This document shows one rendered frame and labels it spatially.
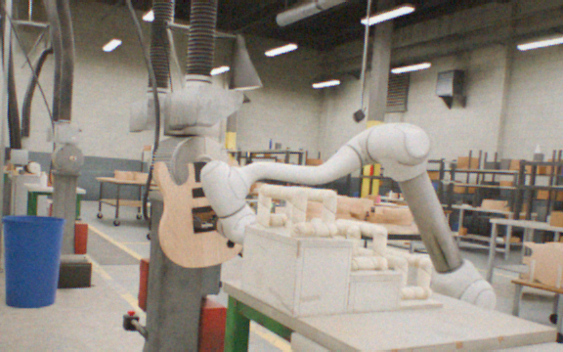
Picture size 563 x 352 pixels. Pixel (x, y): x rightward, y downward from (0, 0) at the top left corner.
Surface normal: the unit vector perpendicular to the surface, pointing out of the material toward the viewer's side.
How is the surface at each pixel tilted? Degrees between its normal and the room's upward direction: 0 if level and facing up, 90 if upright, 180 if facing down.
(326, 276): 90
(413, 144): 85
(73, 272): 90
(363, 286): 90
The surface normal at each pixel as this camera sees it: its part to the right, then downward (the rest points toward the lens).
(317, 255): 0.46, 0.11
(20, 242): -0.07, 0.13
